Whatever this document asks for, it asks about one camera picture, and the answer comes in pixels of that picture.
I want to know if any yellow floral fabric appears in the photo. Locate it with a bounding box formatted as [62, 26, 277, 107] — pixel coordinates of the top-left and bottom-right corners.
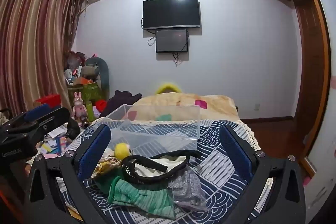
[91, 156, 121, 178]

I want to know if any yellow felt ball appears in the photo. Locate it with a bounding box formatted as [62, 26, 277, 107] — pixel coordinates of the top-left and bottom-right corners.
[114, 143, 132, 161]

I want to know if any black pouch with chain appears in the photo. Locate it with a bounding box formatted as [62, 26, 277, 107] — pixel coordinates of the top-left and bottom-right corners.
[121, 149, 202, 185]

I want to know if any green knitted cloth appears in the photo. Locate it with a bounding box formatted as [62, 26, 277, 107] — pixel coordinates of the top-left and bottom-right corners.
[108, 176, 176, 219]

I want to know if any red box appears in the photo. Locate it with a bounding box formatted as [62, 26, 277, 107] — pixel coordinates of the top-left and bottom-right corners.
[33, 94, 62, 109]

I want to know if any pink rabbit toy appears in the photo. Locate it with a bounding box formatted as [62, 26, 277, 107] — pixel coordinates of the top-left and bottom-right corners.
[73, 92, 87, 119]

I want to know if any blue white patterned tablecloth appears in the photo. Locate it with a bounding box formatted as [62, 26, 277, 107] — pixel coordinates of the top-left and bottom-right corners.
[70, 118, 259, 223]

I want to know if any green cylinder bottle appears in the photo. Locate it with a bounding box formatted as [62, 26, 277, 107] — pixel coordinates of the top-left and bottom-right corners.
[85, 101, 95, 122]

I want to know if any green cardboard box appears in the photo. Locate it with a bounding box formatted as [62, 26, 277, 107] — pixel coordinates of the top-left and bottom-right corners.
[67, 83, 105, 106]

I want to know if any red plush item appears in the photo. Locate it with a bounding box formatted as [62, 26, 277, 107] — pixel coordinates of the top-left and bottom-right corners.
[95, 99, 107, 113]

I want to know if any teal grey plush toy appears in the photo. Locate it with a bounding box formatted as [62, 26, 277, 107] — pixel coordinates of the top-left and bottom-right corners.
[80, 57, 110, 100]

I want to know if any grey glittery pouch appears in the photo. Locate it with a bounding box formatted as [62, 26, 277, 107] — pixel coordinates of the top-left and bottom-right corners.
[167, 166, 207, 211]

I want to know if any dark purple garment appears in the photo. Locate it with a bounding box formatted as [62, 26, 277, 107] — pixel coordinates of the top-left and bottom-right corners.
[100, 90, 142, 118]

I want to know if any clear plastic storage box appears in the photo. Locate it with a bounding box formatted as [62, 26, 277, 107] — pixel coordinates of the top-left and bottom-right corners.
[101, 105, 201, 157]

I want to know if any striped brown curtain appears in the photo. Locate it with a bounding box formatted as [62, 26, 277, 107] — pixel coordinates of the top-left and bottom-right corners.
[1, 0, 84, 115]

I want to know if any beige patterned quilt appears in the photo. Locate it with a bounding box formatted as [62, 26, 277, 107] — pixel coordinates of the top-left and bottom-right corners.
[133, 92, 240, 122]

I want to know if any yellow fluffy plush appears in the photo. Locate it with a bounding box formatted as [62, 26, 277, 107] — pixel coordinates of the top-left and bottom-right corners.
[155, 83, 182, 94]

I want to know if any small wall monitor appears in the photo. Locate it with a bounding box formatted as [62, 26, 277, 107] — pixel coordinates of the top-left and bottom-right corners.
[155, 29, 189, 53]

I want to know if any large wall television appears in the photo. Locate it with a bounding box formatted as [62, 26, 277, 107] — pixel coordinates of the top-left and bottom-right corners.
[142, 0, 201, 30]

